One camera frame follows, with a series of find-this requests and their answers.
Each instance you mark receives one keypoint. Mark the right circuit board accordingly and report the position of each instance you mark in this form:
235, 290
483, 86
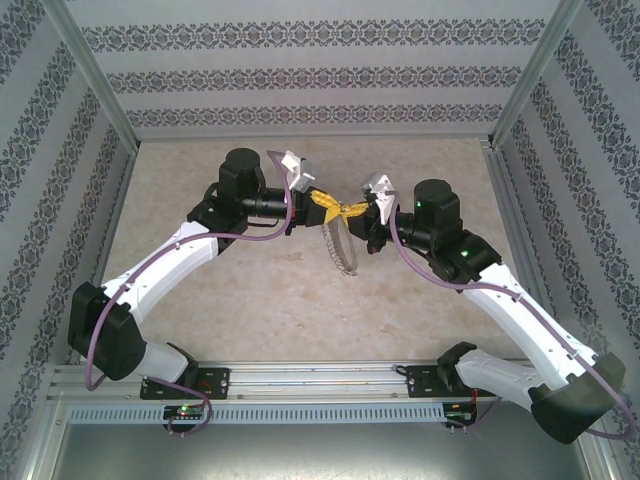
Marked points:
460, 415

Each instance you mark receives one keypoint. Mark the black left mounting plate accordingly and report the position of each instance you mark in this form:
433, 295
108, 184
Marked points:
212, 382

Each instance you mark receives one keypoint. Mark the aluminium frame post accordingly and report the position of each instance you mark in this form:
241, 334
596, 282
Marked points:
95, 75
533, 75

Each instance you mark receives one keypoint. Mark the left circuit board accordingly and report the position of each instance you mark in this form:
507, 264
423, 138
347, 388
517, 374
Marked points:
185, 411

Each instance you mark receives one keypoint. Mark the aluminium side rail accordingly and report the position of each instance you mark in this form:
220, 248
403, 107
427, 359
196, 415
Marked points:
515, 200
111, 225

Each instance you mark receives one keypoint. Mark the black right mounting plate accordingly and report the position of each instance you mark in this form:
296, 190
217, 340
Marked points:
422, 382

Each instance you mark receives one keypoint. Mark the large grey keyring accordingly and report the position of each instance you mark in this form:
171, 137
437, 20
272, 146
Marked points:
351, 255

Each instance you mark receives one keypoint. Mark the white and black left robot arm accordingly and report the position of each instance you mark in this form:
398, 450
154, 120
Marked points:
165, 265

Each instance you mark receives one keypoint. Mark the black mounting plate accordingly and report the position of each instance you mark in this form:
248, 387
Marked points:
422, 382
212, 382

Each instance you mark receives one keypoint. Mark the grey metal sheet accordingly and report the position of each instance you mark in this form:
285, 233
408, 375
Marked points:
320, 455

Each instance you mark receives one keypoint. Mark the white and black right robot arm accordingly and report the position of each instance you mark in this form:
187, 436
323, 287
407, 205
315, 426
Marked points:
520, 315

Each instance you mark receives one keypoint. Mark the circuit board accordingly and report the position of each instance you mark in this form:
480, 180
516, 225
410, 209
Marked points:
185, 411
460, 415

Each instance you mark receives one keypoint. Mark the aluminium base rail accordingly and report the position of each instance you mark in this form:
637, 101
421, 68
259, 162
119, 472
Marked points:
320, 380

